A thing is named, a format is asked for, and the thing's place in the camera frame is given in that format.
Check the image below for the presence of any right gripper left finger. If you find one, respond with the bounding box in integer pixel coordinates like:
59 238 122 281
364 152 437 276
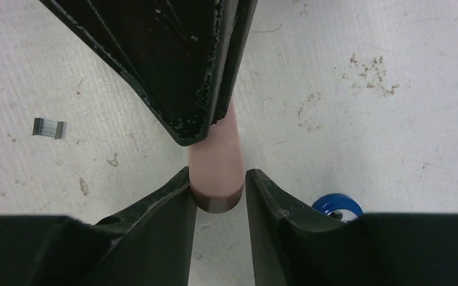
0 168 197 285

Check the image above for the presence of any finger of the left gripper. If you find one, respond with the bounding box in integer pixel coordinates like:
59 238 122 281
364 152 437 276
44 0 257 146

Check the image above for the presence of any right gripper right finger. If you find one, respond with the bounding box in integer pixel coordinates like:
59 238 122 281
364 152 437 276
246 169 458 285

